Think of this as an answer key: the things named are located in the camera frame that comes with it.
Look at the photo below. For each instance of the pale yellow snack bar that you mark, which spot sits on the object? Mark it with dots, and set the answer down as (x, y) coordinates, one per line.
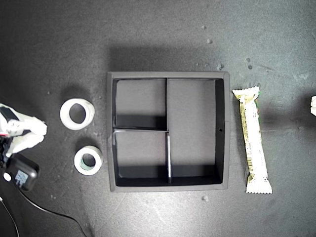
(251, 138)

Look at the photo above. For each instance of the black compartment tray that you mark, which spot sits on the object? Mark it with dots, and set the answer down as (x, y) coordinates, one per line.
(192, 118)

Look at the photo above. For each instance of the large white tape roll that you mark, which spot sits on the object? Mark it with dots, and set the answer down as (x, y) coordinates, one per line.
(64, 116)

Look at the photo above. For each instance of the small white tape roll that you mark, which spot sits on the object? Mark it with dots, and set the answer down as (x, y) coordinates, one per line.
(77, 163)

